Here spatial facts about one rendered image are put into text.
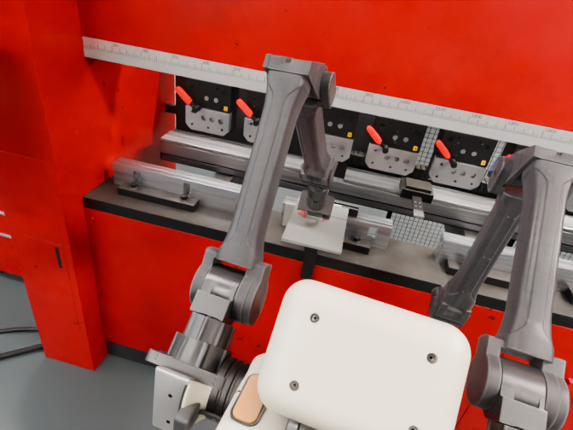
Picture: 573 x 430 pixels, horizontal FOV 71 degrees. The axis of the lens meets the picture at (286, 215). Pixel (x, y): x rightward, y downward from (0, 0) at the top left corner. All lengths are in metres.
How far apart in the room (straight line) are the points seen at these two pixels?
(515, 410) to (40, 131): 1.35
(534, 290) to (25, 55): 1.31
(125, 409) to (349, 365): 1.63
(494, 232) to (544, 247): 0.20
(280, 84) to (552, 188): 0.45
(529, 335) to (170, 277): 1.28
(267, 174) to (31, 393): 1.73
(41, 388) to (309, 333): 1.80
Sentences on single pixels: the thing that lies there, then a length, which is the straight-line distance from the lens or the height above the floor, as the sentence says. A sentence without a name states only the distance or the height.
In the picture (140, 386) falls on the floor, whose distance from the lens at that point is 2.06.
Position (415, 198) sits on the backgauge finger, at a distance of 1.58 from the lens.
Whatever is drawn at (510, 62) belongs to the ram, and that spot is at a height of 1.54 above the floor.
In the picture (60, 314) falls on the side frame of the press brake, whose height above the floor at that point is 0.33.
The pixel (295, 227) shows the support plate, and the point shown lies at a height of 1.00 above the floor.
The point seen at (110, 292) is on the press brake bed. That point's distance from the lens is 1.86.
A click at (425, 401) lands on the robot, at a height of 1.34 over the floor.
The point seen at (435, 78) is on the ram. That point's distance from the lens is 1.22.
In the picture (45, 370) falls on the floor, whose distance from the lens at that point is 2.21.
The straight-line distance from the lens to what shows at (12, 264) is 2.60.
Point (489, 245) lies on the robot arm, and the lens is 0.90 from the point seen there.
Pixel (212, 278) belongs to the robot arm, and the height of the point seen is 1.27.
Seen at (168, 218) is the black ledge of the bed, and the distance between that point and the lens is 1.46.
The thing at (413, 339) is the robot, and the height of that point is 1.38.
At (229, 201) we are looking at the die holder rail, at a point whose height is 0.92.
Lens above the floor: 1.69
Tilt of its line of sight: 32 degrees down
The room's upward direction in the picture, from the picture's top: 9 degrees clockwise
